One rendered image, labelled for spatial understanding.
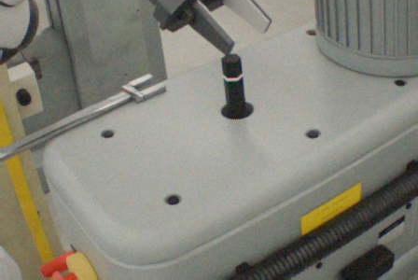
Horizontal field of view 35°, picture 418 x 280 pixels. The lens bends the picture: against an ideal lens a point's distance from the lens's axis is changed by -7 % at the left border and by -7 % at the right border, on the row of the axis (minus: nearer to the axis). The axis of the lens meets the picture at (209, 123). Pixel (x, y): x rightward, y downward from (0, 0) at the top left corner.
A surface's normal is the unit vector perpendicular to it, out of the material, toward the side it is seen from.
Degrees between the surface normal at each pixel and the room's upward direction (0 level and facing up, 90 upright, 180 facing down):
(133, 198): 0
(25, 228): 90
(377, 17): 90
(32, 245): 90
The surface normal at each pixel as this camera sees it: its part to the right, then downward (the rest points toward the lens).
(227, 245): 0.54, 0.43
